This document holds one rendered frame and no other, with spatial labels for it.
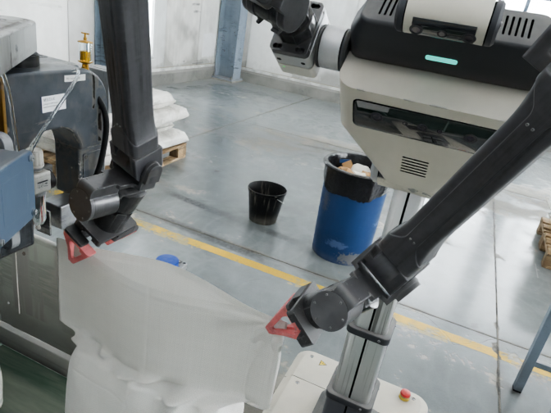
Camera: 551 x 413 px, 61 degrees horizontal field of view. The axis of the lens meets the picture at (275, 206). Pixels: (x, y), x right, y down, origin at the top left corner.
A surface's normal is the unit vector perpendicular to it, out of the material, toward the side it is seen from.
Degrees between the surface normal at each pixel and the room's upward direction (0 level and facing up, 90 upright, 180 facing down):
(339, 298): 79
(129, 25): 106
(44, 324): 90
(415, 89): 40
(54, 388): 0
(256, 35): 90
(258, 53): 90
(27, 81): 90
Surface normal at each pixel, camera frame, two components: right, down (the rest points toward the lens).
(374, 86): -0.14, -0.50
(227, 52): -0.40, 0.31
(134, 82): 0.73, 0.59
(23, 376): 0.15, -0.91
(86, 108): 0.91, 0.29
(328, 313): -0.53, 0.07
